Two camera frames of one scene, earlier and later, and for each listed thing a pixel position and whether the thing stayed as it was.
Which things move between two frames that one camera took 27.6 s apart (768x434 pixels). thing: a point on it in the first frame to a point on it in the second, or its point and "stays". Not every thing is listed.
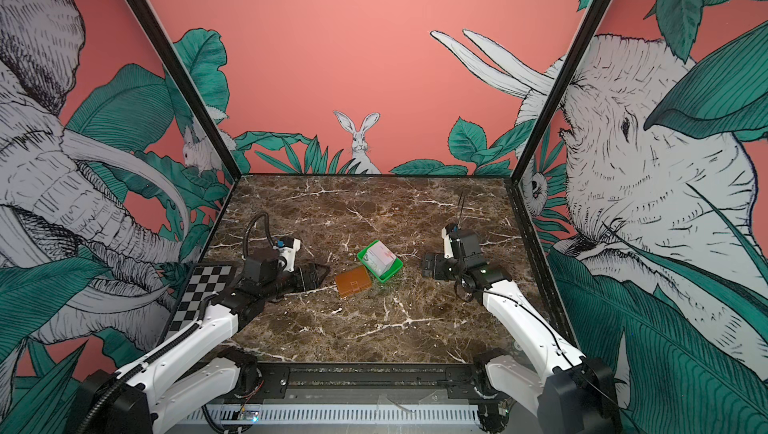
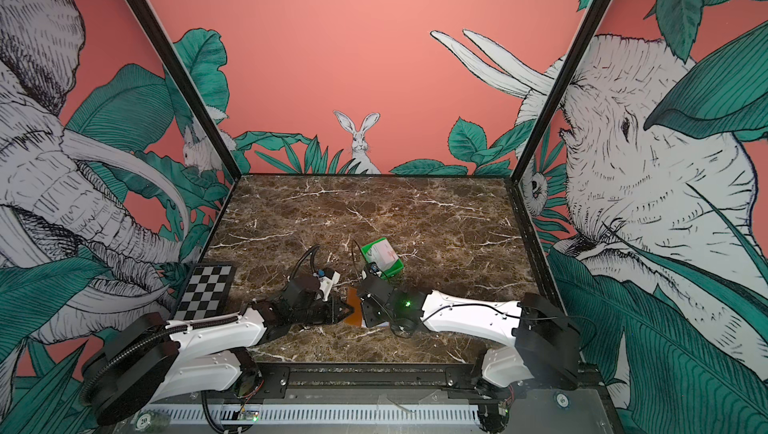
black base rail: x=362 y=382 stays
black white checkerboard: x=203 y=281 stays
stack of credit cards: x=379 y=258 stays
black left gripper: x=314 y=282 to x=335 y=310
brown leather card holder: x=353 y=280 to x=354 y=301
